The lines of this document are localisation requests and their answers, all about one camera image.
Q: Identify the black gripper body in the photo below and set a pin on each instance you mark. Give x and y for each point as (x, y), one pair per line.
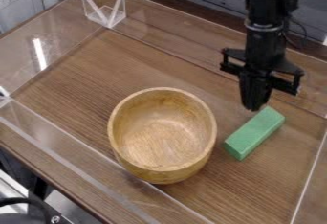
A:
(284, 73)

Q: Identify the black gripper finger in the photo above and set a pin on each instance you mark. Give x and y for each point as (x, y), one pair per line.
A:
(263, 90)
(246, 84)

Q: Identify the green rectangular block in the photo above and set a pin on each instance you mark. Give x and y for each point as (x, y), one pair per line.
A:
(251, 134)

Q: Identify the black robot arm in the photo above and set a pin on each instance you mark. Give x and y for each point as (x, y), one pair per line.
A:
(267, 25)

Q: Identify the brown wooden bowl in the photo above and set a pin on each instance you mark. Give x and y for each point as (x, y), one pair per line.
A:
(162, 131)

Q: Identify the clear acrylic tray enclosure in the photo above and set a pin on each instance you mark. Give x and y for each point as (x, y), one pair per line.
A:
(67, 69)

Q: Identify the clear acrylic corner bracket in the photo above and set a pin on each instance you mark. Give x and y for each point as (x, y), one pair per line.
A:
(104, 15)

